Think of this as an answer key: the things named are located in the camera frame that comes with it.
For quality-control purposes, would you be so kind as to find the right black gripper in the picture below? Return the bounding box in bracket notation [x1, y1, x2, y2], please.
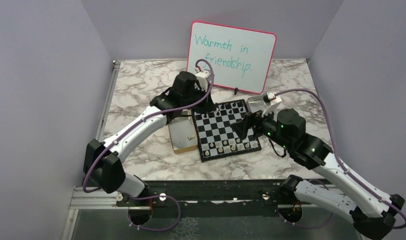
[231, 103, 293, 151]

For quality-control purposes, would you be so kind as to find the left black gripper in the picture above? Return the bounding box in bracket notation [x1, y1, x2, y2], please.
[181, 84, 217, 115]

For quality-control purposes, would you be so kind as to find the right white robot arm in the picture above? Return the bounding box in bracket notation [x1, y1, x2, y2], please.
[231, 108, 405, 240]

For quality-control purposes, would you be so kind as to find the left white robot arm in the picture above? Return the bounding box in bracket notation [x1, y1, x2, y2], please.
[82, 70, 216, 206]

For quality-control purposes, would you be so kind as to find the gold tin with white pieces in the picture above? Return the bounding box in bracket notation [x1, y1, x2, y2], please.
[167, 110, 198, 155]

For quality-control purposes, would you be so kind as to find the black and white chessboard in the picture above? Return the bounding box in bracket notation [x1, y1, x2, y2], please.
[191, 99, 262, 162]

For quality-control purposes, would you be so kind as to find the empty silver metal tin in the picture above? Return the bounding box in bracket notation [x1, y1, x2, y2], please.
[246, 93, 271, 116]

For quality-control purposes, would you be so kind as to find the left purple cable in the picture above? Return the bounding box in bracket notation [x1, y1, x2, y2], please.
[82, 58, 215, 233]

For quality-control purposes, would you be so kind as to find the purple cable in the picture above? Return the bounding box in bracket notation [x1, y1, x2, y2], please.
[274, 88, 406, 230]
[82, 58, 215, 233]

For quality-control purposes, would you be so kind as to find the white board with pink frame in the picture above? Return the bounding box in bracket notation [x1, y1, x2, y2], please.
[186, 21, 277, 94]

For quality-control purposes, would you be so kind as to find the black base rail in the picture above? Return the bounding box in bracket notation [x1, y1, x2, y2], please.
[82, 179, 336, 219]

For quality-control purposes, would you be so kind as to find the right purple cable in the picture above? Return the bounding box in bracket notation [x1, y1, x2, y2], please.
[274, 88, 406, 230]

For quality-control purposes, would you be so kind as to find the aluminium frame rail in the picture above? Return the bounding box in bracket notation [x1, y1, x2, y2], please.
[62, 60, 151, 240]

